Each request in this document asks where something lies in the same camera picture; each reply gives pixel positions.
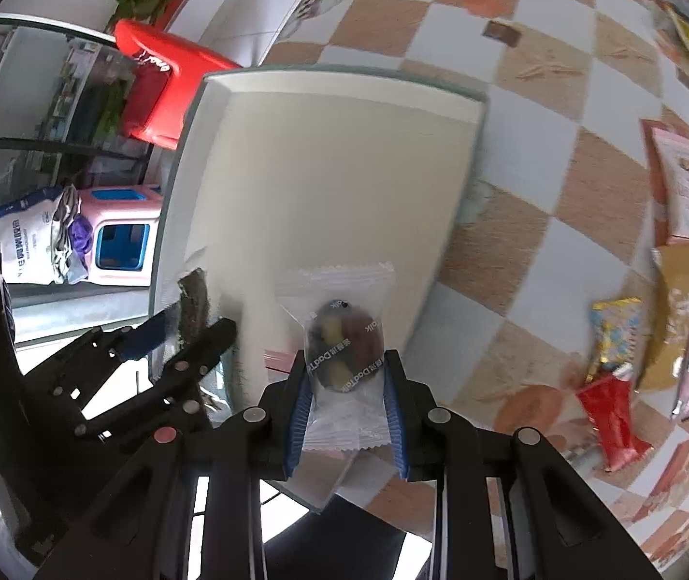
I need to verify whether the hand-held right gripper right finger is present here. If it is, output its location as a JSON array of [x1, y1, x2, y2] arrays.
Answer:
[[381, 350, 662, 580]]

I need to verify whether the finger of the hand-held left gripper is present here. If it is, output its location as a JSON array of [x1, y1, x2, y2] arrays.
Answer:
[[74, 319, 240, 449], [48, 307, 177, 419]]

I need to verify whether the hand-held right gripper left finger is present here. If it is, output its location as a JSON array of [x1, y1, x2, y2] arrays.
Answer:
[[36, 350, 320, 580]]

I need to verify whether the clear packet with dark snack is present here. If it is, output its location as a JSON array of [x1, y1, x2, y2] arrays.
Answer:
[[272, 261, 397, 457]]

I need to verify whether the white storage box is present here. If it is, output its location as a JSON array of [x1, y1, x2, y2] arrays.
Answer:
[[148, 65, 490, 514]]

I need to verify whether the red snack packet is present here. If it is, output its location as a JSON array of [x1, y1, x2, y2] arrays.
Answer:
[[575, 375, 653, 473]]

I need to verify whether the purple plastic bag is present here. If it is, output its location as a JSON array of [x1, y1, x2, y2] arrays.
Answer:
[[68, 214, 95, 258]]

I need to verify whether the pink plastic stool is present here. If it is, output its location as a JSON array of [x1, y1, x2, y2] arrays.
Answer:
[[75, 186, 164, 286]]

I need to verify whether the white printed bag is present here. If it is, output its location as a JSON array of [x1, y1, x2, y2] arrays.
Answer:
[[0, 186, 92, 286]]

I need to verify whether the colourful foil snack packet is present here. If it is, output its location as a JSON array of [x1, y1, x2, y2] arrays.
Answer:
[[586, 297, 644, 384]]

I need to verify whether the red plastic stool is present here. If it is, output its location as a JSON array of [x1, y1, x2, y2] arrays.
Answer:
[[114, 19, 243, 151]]

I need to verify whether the glass display cabinet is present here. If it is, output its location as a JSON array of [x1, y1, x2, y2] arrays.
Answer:
[[0, 18, 140, 194]]

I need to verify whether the tan snack packet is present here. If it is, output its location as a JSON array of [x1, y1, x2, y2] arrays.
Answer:
[[637, 245, 689, 393]]

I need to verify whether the checkered tablecloth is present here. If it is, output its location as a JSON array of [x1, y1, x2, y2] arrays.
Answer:
[[260, 0, 689, 569]]

